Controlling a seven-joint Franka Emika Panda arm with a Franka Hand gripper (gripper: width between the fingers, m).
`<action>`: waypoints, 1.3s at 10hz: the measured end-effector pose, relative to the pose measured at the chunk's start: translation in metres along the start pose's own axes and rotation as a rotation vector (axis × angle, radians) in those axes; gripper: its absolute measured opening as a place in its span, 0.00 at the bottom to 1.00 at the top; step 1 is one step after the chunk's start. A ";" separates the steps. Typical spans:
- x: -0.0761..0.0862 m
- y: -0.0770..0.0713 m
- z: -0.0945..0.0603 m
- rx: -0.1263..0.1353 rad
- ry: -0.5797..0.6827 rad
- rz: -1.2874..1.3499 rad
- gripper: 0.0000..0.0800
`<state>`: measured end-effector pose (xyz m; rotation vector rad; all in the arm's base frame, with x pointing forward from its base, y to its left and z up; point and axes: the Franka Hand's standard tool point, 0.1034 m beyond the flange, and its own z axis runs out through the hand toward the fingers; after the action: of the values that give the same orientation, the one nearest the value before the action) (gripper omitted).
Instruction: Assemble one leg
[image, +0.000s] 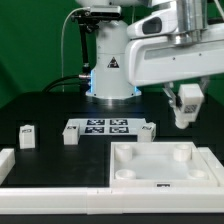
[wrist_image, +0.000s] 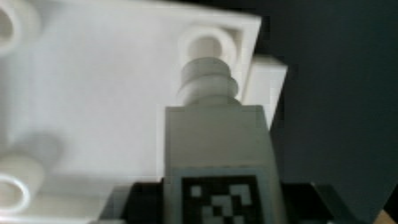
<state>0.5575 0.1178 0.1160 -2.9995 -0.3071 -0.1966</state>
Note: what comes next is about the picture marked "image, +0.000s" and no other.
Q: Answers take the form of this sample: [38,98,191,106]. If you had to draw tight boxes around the white square tabletop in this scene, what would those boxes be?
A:
[109,142,219,188]

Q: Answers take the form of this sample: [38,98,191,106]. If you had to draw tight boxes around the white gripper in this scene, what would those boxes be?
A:
[125,0,224,108]

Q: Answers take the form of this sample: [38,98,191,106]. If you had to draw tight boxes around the white U-shaped fence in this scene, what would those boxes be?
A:
[0,148,224,214]

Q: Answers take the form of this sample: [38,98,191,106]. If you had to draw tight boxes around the white cable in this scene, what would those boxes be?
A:
[60,7,88,93]

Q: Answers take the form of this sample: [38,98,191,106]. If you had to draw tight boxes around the black camera stand pole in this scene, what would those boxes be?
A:
[79,24,91,93]

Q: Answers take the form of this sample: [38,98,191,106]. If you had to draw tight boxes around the black camera on stand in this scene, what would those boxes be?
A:
[71,5,122,24]

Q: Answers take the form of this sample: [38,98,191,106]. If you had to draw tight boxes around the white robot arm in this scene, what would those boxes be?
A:
[76,0,224,100]

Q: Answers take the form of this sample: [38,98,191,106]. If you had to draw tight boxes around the white tag base sheet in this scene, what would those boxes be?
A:
[65,118,146,135]

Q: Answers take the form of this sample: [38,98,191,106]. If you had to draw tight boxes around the black cables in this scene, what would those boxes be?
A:
[42,74,88,93]

